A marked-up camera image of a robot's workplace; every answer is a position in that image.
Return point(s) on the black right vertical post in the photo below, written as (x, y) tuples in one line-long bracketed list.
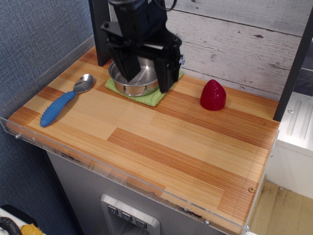
[(295, 69)]

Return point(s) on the green folded cloth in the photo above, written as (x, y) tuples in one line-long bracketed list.
[(151, 99)]

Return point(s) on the silver dispenser button panel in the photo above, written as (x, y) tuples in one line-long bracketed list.
[(123, 219)]

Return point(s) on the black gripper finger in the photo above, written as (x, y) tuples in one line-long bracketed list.
[(126, 59), (167, 72)]

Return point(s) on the grey toy fridge cabinet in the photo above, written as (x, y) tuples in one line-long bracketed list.
[(84, 189)]

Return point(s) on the black left vertical post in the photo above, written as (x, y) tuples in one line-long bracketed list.
[(99, 12)]

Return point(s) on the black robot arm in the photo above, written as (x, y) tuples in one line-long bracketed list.
[(140, 31)]

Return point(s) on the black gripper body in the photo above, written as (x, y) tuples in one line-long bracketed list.
[(142, 25)]

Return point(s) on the red cone shaped toy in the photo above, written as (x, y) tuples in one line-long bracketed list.
[(213, 96)]

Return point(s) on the stainless steel pan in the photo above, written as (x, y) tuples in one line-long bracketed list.
[(144, 83)]

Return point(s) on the white ridged side counter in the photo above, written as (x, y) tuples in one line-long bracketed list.
[(290, 164)]

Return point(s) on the yellow object at corner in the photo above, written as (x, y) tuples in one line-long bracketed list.
[(30, 229)]

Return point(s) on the blue handled metal spoon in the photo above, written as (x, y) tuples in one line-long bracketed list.
[(83, 84)]

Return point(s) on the black vertical post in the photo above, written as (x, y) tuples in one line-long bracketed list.
[(295, 69), (99, 12)]

